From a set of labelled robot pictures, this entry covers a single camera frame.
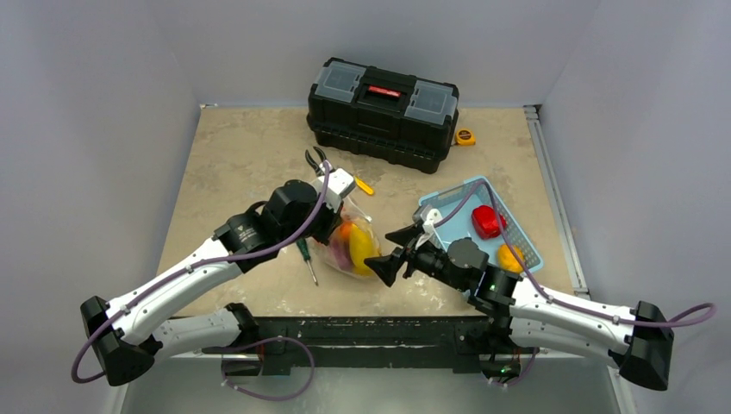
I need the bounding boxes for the yellow mango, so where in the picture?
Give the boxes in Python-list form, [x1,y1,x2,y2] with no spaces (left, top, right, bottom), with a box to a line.
[348,224,380,277]

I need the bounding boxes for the clear zip top bag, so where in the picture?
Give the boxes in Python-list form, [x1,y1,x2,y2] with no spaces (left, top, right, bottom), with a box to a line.
[311,197,382,279]

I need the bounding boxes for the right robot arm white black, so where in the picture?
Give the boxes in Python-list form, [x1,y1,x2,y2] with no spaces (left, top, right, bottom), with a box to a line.
[364,225,674,391]

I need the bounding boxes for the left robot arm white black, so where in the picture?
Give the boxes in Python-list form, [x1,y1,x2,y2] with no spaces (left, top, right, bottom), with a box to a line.
[71,173,355,386]

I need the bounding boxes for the yellow orange lemon fruit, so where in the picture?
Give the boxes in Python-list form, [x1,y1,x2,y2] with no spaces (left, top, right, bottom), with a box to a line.
[497,243,526,273]

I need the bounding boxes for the red bell pepper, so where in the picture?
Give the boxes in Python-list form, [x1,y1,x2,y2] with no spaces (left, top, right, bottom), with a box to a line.
[471,204,507,240]

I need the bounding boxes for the black pliers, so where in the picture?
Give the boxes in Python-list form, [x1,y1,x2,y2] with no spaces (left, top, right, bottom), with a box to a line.
[304,146,327,177]

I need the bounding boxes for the small yellow screwdriver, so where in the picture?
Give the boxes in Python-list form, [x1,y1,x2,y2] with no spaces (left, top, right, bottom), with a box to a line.
[353,176,375,196]

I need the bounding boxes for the light blue plastic basket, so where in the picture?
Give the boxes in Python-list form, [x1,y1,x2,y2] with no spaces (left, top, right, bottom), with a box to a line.
[418,176,544,273]

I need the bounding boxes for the black plastic toolbox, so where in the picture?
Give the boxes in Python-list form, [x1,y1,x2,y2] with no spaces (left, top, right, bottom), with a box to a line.
[306,57,459,174]

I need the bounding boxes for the yellow tape measure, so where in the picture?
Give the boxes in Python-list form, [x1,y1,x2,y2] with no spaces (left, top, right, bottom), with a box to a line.
[454,129,476,146]

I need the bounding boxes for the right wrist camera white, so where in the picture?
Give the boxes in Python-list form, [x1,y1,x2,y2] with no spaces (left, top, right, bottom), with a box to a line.
[413,204,442,249]

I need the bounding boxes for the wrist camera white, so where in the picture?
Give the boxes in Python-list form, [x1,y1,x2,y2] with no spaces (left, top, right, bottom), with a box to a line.
[311,163,356,212]
[413,204,442,249]

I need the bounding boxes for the green handled screwdriver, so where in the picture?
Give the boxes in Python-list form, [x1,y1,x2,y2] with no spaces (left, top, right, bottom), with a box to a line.
[296,238,319,286]

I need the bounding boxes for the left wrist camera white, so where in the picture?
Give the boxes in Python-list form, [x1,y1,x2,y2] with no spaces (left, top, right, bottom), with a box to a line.
[311,163,356,212]

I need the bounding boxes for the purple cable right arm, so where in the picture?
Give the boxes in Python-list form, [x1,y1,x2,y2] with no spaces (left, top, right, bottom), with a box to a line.
[431,179,718,329]

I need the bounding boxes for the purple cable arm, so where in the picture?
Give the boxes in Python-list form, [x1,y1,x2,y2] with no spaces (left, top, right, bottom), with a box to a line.
[71,160,334,385]
[431,179,718,329]

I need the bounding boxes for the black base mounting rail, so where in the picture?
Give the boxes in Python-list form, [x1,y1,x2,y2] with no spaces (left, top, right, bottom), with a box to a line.
[203,316,533,378]

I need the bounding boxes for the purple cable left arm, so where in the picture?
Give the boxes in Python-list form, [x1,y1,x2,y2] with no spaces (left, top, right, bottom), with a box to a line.
[71,160,334,385]

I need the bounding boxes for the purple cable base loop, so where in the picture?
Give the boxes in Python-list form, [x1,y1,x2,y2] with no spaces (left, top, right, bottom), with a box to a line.
[220,336,316,402]

